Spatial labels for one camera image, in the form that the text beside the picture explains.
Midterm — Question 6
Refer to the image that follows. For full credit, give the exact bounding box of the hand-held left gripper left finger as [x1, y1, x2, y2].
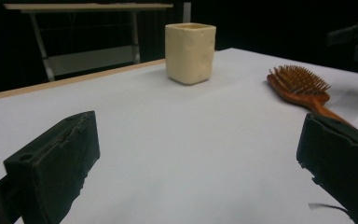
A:
[3, 110, 101, 224]

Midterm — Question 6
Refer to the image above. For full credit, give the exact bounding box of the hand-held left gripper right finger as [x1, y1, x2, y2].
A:
[296, 112, 358, 224]

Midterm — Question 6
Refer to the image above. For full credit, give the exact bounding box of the wooden hairbrush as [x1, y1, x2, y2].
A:
[266, 64, 352, 127]

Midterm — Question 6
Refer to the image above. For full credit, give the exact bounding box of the cream square cup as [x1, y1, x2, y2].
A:
[164, 21, 217, 86]

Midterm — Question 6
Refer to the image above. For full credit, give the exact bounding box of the white table sheet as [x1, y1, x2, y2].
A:
[0, 47, 358, 224]

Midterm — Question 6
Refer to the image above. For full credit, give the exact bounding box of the left hand-held gripper cable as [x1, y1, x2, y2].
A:
[308, 203, 351, 217]

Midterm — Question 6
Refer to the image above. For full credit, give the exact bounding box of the white metal frame table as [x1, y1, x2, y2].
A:
[3, 3, 174, 82]

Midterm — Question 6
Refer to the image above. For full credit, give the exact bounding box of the white vertical post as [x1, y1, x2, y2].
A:
[182, 1, 192, 24]

